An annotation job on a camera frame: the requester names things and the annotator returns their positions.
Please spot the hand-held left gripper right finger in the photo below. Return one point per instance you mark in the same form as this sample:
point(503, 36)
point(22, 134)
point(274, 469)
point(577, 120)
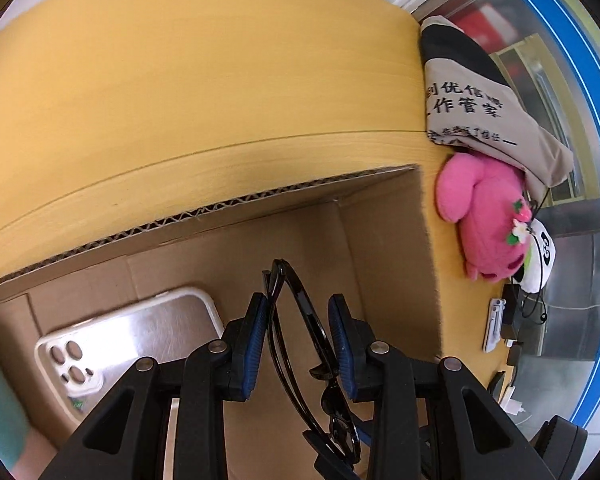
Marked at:
point(341, 347)

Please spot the white phone stand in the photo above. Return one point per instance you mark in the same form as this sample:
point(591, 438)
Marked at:
point(494, 325)

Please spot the black power bank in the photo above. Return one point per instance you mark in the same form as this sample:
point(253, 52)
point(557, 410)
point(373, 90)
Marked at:
point(510, 310)

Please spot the panda plush pouch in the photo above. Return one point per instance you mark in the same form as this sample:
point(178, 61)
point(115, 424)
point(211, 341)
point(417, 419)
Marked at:
point(542, 260)

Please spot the pink plush toy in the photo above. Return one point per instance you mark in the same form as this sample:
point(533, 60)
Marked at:
point(485, 200)

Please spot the cardboard box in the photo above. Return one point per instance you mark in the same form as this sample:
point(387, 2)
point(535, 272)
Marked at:
point(380, 220)

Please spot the white charger plug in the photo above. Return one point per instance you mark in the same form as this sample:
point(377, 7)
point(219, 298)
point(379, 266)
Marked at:
point(514, 400)

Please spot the beige canvas bag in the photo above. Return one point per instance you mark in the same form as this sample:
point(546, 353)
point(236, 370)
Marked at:
point(470, 95)

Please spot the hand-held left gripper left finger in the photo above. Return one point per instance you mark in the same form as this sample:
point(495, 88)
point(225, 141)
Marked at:
point(252, 345)

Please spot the clear phone case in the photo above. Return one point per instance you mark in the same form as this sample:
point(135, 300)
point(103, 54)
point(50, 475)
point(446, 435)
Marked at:
point(145, 325)

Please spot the teal headed plush doll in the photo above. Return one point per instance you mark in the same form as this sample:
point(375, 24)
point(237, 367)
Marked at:
point(0, 410)

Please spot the black eyeglasses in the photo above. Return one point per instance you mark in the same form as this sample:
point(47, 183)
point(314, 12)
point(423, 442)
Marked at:
point(306, 306)

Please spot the glass partition blue band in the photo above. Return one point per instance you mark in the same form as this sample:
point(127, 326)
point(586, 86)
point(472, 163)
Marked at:
point(587, 110)

